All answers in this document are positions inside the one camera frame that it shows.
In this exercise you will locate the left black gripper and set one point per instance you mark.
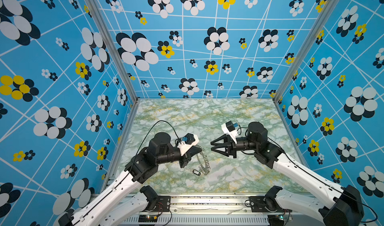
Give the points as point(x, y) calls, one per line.
point(186, 156)

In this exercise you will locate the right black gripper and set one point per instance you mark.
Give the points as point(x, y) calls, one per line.
point(231, 147)

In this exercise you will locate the metal keyring disc with rings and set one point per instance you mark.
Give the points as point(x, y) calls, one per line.
point(204, 166)

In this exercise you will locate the black key tag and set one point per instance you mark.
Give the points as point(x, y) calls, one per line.
point(196, 172)

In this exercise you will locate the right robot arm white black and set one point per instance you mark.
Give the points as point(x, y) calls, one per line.
point(329, 203)

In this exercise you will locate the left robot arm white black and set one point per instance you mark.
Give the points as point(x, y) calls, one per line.
point(127, 195)

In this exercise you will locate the left green circuit board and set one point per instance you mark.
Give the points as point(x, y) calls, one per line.
point(148, 219)

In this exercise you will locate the green circuit board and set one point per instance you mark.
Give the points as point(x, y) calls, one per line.
point(276, 220)
point(148, 219)

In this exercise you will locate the right green circuit board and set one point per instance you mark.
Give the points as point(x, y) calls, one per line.
point(276, 220)

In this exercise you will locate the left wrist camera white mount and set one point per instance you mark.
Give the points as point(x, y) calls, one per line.
point(187, 142)

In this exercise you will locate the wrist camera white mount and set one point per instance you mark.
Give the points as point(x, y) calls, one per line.
point(187, 142)
point(230, 128)

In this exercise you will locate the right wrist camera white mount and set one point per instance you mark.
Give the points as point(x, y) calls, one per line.
point(230, 128)

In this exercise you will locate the aluminium front rail frame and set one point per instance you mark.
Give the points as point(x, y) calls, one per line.
point(216, 211)

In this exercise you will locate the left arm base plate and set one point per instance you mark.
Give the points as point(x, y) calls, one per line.
point(160, 204)

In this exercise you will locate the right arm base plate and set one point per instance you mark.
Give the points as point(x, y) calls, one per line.
point(259, 204)

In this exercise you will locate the left aluminium corner post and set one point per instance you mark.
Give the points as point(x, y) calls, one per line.
point(102, 27)

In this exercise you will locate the aluminium corner post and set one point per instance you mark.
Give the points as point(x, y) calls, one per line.
point(306, 46)
point(102, 27)

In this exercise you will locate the right aluminium corner post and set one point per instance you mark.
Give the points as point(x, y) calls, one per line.
point(306, 46)

